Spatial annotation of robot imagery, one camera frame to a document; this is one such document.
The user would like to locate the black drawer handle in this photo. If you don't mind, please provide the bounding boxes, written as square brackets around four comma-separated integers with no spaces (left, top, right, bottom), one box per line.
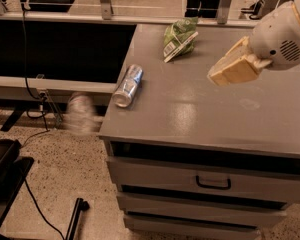
[195,175,232,191]

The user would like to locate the metal railing post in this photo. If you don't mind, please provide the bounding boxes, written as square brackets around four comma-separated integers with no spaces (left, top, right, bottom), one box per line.
[100,0,112,20]
[216,0,232,24]

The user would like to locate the silver blue soda can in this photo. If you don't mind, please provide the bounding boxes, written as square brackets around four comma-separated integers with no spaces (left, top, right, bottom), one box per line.
[112,64,143,108]

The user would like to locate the black power cable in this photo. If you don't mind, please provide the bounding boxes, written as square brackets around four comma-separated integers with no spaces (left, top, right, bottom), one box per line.
[20,3,51,132]

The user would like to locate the clear plastic water bottle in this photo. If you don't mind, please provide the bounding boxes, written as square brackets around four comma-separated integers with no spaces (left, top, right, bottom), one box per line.
[66,92,101,136]

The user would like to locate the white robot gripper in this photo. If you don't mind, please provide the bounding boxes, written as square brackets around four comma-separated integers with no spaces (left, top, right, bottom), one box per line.
[207,0,300,86]

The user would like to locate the green jalapeno chip bag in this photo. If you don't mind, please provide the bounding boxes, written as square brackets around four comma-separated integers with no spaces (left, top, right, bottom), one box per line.
[163,17,198,63]

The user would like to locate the black chair base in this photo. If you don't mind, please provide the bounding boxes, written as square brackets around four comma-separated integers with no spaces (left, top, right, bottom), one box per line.
[0,139,34,240]

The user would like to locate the black metal bar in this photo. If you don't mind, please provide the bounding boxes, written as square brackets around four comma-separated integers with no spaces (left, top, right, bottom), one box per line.
[65,198,90,240]

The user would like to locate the metal railing post right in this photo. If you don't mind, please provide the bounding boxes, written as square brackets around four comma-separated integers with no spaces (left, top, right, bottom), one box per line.
[216,0,232,24]

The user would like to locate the black floor cable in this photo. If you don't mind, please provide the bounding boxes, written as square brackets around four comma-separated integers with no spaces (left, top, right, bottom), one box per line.
[23,178,67,240]

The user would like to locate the grey drawer cabinet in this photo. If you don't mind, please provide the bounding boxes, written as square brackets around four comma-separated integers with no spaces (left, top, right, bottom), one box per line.
[100,24,300,240]

